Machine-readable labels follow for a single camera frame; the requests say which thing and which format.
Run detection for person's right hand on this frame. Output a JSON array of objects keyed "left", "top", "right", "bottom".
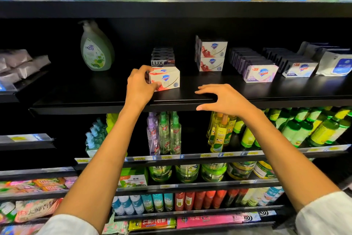
[{"left": 194, "top": 84, "right": 260, "bottom": 119}]

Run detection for stack of red-white soap boxes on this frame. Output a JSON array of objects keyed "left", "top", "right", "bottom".
[{"left": 148, "top": 66, "right": 181, "bottom": 91}]

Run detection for clear green spray bottles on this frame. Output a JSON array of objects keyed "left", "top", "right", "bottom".
[{"left": 146, "top": 111, "right": 182, "bottom": 156}]

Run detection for person's left hand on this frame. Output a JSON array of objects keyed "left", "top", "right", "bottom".
[{"left": 124, "top": 65, "right": 161, "bottom": 111}]

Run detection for pale green pump soap bottle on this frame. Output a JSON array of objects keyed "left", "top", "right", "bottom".
[{"left": 78, "top": 20, "right": 116, "bottom": 72}]

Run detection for pile of white wipe packets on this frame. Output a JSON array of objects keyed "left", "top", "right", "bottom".
[{"left": 0, "top": 49, "right": 52, "bottom": 87}]

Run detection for yellow red packets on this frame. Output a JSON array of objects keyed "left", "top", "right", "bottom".
[{"left": 128, "top": 217, "right": 177, "bottom": 232}]

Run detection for row of white red soap boxes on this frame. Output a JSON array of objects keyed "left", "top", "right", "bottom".
[{"left": 195, "top": 35, "right": 228, "bottom": 73}]

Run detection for person's left forearm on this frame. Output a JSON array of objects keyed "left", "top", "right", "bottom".
[{"left": 52, "top": 103, "right": 145, "bottom": 233}]

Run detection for person's right forearm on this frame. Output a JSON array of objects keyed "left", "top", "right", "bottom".
[{"left": 245, "top": 108, "right": 341, "bottom": 213}]

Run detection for long pink packet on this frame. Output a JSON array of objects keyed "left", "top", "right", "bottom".
[{"left": 176, "top": 212, "right": 263, "bottom": 230}]

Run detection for row of purple soap boxes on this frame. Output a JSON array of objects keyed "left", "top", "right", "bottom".
[{"left": 151, "top": 47, "right": 176, "bottom": 68}]

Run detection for black store shelf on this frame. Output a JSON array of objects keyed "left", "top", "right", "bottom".
[
  {"left": 0, "top": 70, "right": 75, "bottom": 230},
  {"left": 0, "top": 0, "right": 352, "bottom": 235}
]

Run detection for row of white upright packs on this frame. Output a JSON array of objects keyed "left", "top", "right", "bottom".
[{"left": 297, "top": 41, "right": 352, "bottom": 77}]

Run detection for row of white blue soap boxes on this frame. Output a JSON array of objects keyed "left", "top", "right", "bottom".
[{"left": 263, "top": 47, "right": 319, "bottom": 78}]

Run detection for green white box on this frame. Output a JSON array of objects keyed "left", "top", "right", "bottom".
[{"left": 118, "top": 167, "right": 149, "bottom": 189}]

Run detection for row of white pink soap boxes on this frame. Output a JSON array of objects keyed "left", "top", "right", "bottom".
[{"left": 229, "top": 48, "right": 279, "bottom": 83}]

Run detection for white floral wipe packet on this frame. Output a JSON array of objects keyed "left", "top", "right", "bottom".
[{"left": 102, "top": 218, "right": 129, "bottom": 235}]

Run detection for green lidded wipe tub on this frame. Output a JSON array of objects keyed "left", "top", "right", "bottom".
[
  {"left": 176, "top": 164, "right": 201, "bottom": 183},
  {"left": 148, "top": 165, "right": 173, "bottom": 183},
  {"left": 201, "top": 162, "right": 228, "bottom": 183}
]

